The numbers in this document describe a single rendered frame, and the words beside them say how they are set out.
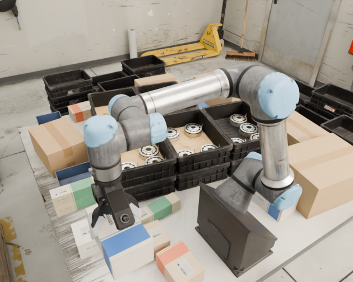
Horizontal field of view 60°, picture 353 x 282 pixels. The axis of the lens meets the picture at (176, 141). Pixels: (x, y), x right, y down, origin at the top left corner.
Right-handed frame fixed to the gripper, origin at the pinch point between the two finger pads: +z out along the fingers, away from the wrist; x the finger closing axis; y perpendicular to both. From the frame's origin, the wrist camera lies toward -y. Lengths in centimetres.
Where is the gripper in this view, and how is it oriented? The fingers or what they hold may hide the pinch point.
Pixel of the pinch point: (118, 230)
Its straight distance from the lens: 92.2
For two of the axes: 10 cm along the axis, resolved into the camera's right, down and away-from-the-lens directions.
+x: -8.5, 3.0, -4.3
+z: -0.1, 8.1, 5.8
